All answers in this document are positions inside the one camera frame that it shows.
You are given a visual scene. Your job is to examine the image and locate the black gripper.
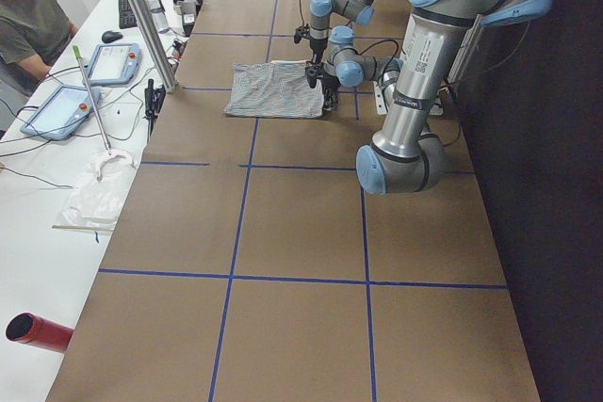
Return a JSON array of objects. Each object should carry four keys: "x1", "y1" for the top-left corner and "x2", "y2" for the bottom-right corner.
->
[
  {"x1": 294, "y1": 24, "x2": 327, "y2": 68},
  {"x1": 304, "y1": 62, "x2": 340, "y2": 112}
]

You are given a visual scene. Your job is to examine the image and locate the navy white striped polo shirt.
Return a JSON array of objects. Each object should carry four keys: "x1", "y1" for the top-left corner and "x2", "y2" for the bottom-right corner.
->
[{"x1": 223, "y1": 60, "x2": 323, "y2": 119}]

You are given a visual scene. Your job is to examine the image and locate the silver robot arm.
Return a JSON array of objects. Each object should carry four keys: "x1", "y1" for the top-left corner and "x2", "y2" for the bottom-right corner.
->
[
  {"x1": 296, "y1": 0, "x2": 553, "y2": 194},
  {"x1": 294, "y1": 0, "x2": 374, "y2": 65}
]

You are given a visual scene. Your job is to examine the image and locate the brown paper table cover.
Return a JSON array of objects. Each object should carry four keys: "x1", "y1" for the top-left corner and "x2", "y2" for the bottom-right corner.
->
[{"x1": 48, "y1": 0, "x2": 538, "y2": 401}]

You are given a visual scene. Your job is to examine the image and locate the black keyboard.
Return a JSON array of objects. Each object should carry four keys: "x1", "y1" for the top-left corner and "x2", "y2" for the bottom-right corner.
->
[{"x1": 118, "y1": 0, "x2": 138, "y2": 29}]

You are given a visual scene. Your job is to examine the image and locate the upper blue teach pendant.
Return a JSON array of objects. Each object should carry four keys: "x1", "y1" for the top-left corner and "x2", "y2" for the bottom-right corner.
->
[{"x1": 86, "y1": 43, "x2": 141, "y2": 87}]

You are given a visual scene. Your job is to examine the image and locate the blue teach pendant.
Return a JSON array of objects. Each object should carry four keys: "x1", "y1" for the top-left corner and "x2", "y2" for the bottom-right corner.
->
[
  {"x1": 20, "y1": 85, "x2": 92, "y2": 140},
  {"x1": 86, "y1": 43, "x2": 141, "y2": 87}
]

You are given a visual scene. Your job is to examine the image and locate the black computer mouse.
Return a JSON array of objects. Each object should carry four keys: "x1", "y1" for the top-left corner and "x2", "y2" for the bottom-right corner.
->
[{"x1": 101, "y1": 30, "x2": 123, "y2": 44}]

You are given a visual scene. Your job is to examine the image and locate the reacher grabber stick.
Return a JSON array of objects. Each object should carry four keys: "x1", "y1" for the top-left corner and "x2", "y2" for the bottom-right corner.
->
[{"x1": 72, "y1": 45, "x2": 136, "y2": 182}]

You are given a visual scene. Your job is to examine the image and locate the clear plastic bag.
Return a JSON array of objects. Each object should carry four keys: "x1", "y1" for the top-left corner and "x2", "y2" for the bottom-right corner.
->
[{"x1": 53, "y1": 166, "x2": 136, "y2": 232}]

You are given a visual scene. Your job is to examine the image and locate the lower blue teach pendant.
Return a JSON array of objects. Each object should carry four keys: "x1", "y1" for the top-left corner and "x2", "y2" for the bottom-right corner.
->
[{"x1": 20, "y1": 85, "x2": 92, "y2": 140}]

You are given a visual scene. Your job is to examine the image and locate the seated person grey shirt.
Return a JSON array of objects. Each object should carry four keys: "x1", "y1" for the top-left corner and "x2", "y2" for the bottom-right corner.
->
[{"x1": 0, "y1": 0, "x2": 80, "y2": 97}]

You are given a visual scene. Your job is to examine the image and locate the red cylinder bottle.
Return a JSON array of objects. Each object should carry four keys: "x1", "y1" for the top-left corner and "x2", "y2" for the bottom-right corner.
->
[{"x1": 5, "y1": 313, "x2": 73, "y2": 353}]

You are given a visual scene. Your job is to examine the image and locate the aluminium frame post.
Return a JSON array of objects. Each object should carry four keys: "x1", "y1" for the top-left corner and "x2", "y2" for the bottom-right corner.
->
[{"x1": 128, "y1": 0, "x2": 177, "y2": 93}]

